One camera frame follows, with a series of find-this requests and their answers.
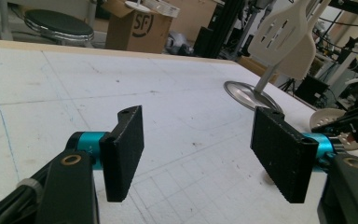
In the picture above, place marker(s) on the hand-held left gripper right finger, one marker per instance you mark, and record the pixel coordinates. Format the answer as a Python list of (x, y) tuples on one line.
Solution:
[(282, 155)]

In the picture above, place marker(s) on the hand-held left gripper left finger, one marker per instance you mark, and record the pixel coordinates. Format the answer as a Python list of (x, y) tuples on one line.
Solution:
[(124, 155)]

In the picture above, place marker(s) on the beige skimmer spoon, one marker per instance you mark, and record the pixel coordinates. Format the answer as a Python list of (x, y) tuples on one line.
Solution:
[(323, 116)]

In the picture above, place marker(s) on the metal utensil rack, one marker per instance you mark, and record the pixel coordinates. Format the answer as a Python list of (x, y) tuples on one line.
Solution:
[(248, 96)]

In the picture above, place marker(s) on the beige solid spatula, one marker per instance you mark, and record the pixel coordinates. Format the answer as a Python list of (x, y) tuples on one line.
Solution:
[(301, 62)]

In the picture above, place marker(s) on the beige slotted spatula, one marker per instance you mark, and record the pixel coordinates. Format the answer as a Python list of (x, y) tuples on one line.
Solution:
[(261, 46)]

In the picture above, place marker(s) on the black box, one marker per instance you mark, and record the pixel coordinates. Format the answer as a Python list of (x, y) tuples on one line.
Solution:
[(310, 90)]

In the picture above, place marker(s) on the white foam mat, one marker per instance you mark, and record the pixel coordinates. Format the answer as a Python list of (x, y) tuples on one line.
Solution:
[(74, 93)]

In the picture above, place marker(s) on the printed cardboard box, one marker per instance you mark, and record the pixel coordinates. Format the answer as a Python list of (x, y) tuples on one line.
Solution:
[(130, 34)]

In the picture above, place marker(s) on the grey bag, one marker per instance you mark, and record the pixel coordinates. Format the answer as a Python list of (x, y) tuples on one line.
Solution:
[(177, 43)]

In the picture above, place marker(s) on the grey stand leg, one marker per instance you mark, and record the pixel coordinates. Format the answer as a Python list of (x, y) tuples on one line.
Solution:
[(5, 18), (91, 14)]

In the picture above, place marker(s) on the black round stool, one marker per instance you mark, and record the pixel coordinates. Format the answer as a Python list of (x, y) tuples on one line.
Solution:
[(59, 25)]

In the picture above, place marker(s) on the white round disc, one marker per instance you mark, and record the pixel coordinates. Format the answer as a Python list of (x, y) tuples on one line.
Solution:
[(136, 4)]

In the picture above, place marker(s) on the black frame post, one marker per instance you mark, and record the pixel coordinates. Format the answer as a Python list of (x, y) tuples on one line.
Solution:
[(227, 28)]

